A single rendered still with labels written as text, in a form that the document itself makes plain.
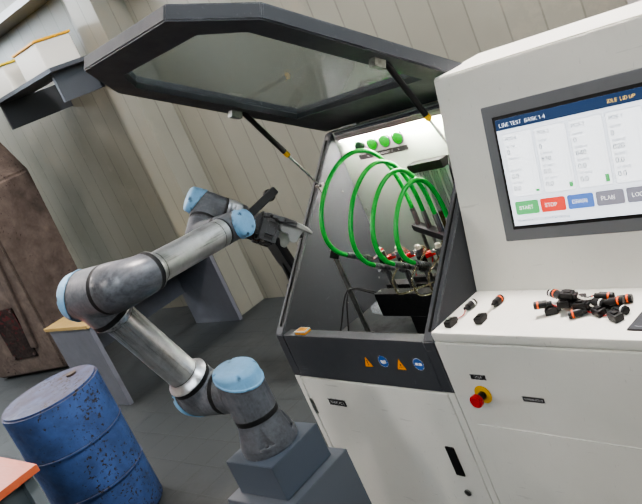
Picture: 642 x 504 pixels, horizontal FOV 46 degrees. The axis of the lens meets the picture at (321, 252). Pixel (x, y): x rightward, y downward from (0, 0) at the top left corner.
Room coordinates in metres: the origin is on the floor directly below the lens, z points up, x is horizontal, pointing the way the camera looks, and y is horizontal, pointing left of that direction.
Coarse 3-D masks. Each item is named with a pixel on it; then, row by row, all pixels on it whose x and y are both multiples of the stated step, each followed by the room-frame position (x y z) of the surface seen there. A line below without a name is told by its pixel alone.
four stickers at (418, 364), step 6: (366, 360) 2.04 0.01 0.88; (378, 360) 2.00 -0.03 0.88; (384, 360) 1.98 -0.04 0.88; (396, 360) 1.94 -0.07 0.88; (402, 360) 1.92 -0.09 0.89; (414, 360) 1.88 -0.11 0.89; (420, 360) 1.86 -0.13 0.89; (366, 366) 2.05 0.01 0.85; (372, 366) 2.03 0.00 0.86; (384, 366) 1.98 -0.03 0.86; (396, 366) 1.94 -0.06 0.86; (402, 366) 1.92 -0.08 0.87; (414, 366) 1.89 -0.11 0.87; (420, 366) 1.87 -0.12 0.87
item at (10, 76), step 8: (0, 64) 6.25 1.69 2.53; (8, 64) 6.31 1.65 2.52; (16, 64) 6.34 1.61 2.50; (0, 72) 6.30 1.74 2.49; (8, 72) 6.28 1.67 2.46; (16, 72) 6.32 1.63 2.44; (0, 80) 6.34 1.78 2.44; (8, 80) 6.27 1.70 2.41; (16, 80) 6.30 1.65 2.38; (24, 80) 6.34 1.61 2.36; (0, 88) 6.39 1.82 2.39; (8, 88) 6.30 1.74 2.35; (0, 96) 6.43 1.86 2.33
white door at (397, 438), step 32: (320, 384) 2.26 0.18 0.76; (352, 384) 2.13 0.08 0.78; (320, 416) 2.33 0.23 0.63; (352, 416) 2.19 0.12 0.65; (384, 416) 2.06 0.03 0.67; (416, 416) 1.95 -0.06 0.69; (448, 416) 1.85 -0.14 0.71; (352, 448) 2.25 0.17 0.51; (384, 448) 2.12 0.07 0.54; (416, 448) 2.00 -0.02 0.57; (448, 448) 1.88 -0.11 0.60; (384, 480) 2.18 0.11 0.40; (416, 480) 2.05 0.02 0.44; (448, 480) 1.94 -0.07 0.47; (480, 480) 1.83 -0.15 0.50
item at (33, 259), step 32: (0, 160) 6.87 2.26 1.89; (0, 192) 6.65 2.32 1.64; (32, 192) 6.90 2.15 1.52; (0, 224) 6.54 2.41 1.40; (32, 224) 6.78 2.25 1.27; (0, 256) 6.51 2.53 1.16; (32, 256) 6.66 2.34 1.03; (64, 256) 6.91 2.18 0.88; (0, 288) 6.64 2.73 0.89; (32, 288) 6.54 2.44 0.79; (0, 320) 6.76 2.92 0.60; (32, 320) 6.54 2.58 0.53; (0, 352) 6.93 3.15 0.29; (32, 352) 6.66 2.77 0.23
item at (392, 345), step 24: (288, 336) 2.30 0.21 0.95; (312, 336) 2.21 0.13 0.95; (336, 336) 2.12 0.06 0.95; (360, 336) 2.04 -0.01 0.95; (384, 336) 1.97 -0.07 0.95; (408, 336) 1.90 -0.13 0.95; (312, 360) 2.25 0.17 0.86; (336, 360) 2.15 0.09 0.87; (360, 360) 2.06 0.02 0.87; (408, 360) 1.90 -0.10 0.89; (384, 384) 2.01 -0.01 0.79; (408, 384) 1.93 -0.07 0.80; (432, 384) 1.86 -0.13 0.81
